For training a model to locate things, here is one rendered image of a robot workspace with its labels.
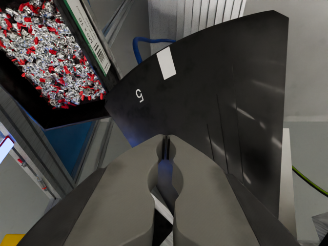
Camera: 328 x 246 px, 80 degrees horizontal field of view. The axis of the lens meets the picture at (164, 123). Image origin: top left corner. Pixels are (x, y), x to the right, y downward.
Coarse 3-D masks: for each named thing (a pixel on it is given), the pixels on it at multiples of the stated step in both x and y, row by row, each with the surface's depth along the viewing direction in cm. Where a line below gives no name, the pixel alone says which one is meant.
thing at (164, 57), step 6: (168, 48) 22; (162, 54) 22; (168, 54) 22; (162, 60) 22; (168, 60) 22; (162, 66) 22; (168, 66) 22; (162, 72) 22; (168, 72) 22; (174, 72) 21
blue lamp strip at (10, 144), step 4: (8, 140) 42; (4, 144) 41; (8, 144) 42; (12, 144) 43; (0, 148) 40; (4, 148) 41; (8, 148) 42; (0, 152) 40; (4, 152) 41; (0, 156) 40; (4, 156) 41; (0, 160) 40
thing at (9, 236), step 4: (8, 236) 49; (12, 236) 49; (16, 236) 49; (20, 236) 49; (4, 240) 48; (8, 240) 48; (12, 240) 48; (16, 240) 48; (0, 244) 48; (4, 244) 48; (8, 244) 48; (12, 244) 48; (16, 244) 48
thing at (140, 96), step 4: (140, 84) 24; (136, 88) 24; (140, 88) 24; (132, 92) 25; (136, 92) 24; (140, 92) 24; (144, 92) 24; (136, 96) 24; (140, 96) 24; (144, 96) 24; (136, 100) 24; (140, 100) 24; (144, 100) 24; (148, 100) 23; (140, 104) 24; (144, 104) 24
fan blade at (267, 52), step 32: (224, 32) 19; (256, 32) 17; (192, 64) 20; (224, 64) 19; (256, 64) 17; (128, 96) 25; (160, 96) 22; (192, 96) 20; (224, 96) 18; (256, 96) 17; (128, 128) 26; (160, 128) 23; (192, 128) 20; (224, 128) 18; (256, 128) 17; (224, 160) 18; (256, 160) 17; (160, 192) 26; (256, 192) 17
